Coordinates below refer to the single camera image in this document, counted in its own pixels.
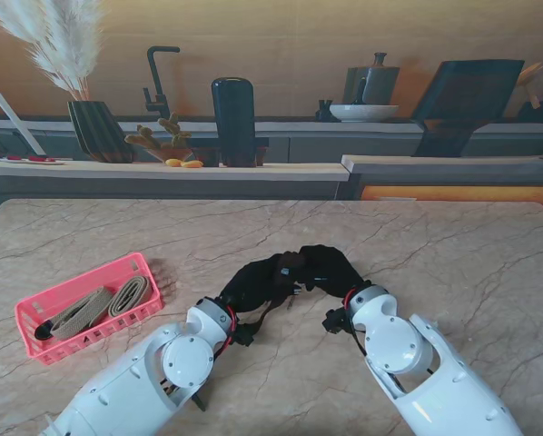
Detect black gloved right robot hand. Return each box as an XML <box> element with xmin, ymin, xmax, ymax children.
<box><xmin>297</xmin><ymin>243</ymin><xmax>373</xmax><ymax>299</ymax></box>

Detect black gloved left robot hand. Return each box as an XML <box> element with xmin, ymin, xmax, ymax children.
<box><xmin>216</xmin><ymin>253</ymin><xmax>302</xmax><ymax>315</ymax></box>

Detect black leather belt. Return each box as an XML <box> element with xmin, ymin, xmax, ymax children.
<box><xmin>193</xmin><ymin>252</ymin><xmax>307</xmax><ymax>412</ymax></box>

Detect long beige woven belt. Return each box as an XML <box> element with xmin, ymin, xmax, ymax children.
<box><xmin>34</xmin><ymin>286</ymin><xmax>115</xmax><ymax>342</ymax></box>

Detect pink plastic storage basket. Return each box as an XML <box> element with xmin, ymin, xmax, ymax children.
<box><xmin>15</xmin><ymin>253</ymin><xmax>163</xmax><ymax>366</ymax></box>

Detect grey counter with orange light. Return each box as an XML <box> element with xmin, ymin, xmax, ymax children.
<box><xmin>341</xmin><ymin>154</ymin><xmax>543</xmax><ymax>202</ymax></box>

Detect grey back cabinet counter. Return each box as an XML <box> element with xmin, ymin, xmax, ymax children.
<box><xmin>0</xmin><ymin>115</ymin><xmax>543</xmax><ymax>164</ymax></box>

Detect small black bottles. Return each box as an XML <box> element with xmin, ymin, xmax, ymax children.
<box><xmin>315</xmin><ymin>98</ymin><xmax>335</xmax><ymax>123</ymax></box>

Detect white shallow bowl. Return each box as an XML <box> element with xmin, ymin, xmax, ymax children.
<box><xmin>329</xmin><ymin>104</ymin><xmax>400</xmax><ymax>124</ymax></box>

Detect cactus plant in bowl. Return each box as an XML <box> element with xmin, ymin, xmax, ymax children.
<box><xmin>124</xmin><ymin>112</ymin><xmax>193</xmax><ymax>163</ymax></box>

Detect grey jug with lid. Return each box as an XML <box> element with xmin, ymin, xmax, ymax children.
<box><xmin>342</xmin><ymin>52</ymin><xmax>401</xmax><ymax>106</ymax></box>

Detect dark slanted board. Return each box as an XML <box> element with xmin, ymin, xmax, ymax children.
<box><xmin>410</xmin><ymin>58</ymin><xmax>526</xmax><ymax>159</ymax></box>

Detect dark ribbed vase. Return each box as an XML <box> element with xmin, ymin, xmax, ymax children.
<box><xmin>66</xmin><ymin>100</ymin><xmax>136</xmax><ymax>164</ymax></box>

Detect black kitchen faucet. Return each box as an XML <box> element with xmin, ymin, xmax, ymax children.
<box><xmin>143</xmin><ymin>45</ymin><xmax>182</xmax><ymax>120</ymax></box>

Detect plate with red slices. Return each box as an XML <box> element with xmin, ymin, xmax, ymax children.
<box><xmin>0</xmin><ymin>154</ymin><xmax>67</xmax><ymax>165</ymax></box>

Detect yellow wooden utensil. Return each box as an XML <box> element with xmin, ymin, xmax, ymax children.
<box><xmin>516</xmin><ymin>61</ymin><xmax>543</xmax><ymax>110</ymax></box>

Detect white leaning slat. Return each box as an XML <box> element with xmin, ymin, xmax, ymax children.
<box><xmin>0</xmin><ymin>92</ymin><xmax>48</xmax><ymax>156</ymax></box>

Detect white pampas grass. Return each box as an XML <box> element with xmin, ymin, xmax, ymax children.
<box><xmin>0</xmin><ymin>0</ymin><xmax>104</xmax><ymax>102</ymax></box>

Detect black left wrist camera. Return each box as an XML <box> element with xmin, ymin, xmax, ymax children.
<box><xmin>233</xmin><ymin>322</ymin><xmax>258</xmax><ymax>349</ymax></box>

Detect left arm red black cables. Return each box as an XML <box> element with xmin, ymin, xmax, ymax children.
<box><xmin>162</xmin><ymin>304</ymin><xmax>239</xmax><ymax>396</ymax></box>

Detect arm red black cables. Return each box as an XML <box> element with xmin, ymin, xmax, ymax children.
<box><xmin>342</xmin><ymin>290</ymin><xmax>409</xmax><ymax>394</ymax></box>
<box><xmin>162</xmin><ymin>304</ymin><xmax>239</xmax><ymax>396</ymax></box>

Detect right arm red black cables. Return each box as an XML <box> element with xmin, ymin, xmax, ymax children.
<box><xmin>342</xmin><ymin>290</ymin><xmax>409</xmax><ymax>394</ymax></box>

